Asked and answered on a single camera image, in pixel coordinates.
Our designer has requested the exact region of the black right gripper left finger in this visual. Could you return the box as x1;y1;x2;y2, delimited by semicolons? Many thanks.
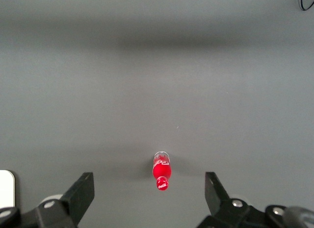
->
61;172;95;226

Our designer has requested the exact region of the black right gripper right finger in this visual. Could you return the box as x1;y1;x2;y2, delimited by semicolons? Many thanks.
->
204;171;233;217

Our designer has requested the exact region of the black looped cable on floor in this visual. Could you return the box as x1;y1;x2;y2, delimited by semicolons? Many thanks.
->
297;0;314;11

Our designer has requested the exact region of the red cola bottle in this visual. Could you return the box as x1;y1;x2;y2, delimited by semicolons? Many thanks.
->
152;151;172;192

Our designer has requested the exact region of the pale pink rectangular tray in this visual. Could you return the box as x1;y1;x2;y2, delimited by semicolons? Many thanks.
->
0;170;16;208

